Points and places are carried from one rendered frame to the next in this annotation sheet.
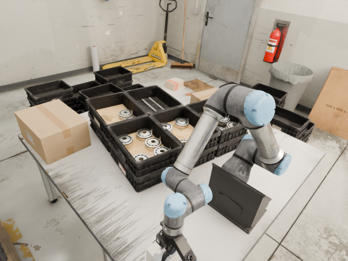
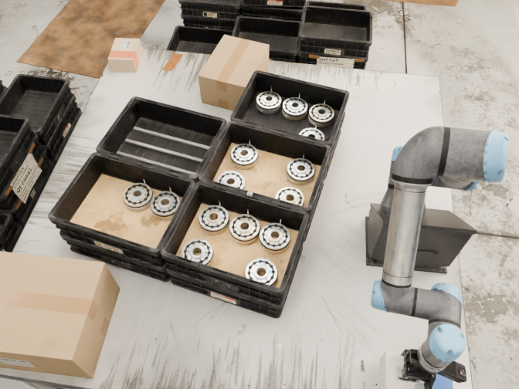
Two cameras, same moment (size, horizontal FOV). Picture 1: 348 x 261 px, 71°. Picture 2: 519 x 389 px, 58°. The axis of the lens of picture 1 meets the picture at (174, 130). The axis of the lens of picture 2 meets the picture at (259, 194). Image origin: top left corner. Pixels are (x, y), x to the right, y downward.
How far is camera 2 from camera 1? 0.85 m
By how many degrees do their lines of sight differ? 31
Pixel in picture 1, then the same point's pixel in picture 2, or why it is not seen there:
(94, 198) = (229, 373)
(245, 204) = (442, 248)
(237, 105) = (470, 170)
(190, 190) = (442, 307)
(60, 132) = (86, 319)
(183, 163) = (405, 275)
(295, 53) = not seen: outside the picture
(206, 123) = (417, 205)
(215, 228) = not seen: hidden behind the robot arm
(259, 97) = (503, 151)
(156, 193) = (301, 299)
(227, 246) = not seen: hidden behind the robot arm
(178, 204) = (459, 342)
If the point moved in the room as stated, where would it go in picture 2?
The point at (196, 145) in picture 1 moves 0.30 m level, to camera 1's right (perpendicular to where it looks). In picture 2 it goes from (413, 243) to (496, 187)
